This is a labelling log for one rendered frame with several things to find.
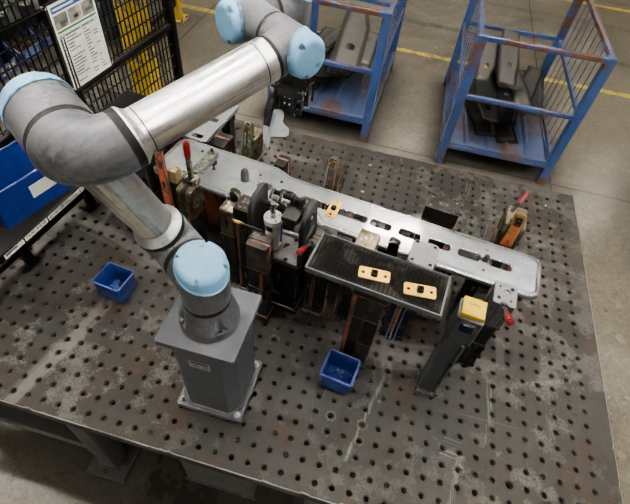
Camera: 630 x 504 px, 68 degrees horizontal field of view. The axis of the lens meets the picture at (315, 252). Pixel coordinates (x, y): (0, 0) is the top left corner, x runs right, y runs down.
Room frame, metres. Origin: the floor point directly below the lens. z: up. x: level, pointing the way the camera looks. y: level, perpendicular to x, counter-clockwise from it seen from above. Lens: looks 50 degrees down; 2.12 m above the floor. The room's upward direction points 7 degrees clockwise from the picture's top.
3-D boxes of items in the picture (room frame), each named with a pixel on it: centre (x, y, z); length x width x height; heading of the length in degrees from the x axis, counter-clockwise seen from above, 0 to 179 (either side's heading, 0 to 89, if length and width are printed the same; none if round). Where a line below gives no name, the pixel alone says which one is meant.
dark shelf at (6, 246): (1.21, 0.87, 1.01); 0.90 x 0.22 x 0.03; 164
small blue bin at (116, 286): (0.91, 0.68, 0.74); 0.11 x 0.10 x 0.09; 74
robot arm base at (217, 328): (0.61, 0.24, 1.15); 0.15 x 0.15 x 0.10
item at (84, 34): (1.53, 0.91, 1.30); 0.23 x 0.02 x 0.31; 164
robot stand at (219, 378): (0.61, 0.24, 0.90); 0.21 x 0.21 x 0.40; 81
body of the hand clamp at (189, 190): (1.13, 0.45, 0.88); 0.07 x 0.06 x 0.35; 164
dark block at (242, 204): (1.01, 0.23, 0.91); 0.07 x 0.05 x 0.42; 164
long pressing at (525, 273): (1.16, -0.07, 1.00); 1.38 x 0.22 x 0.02; 74
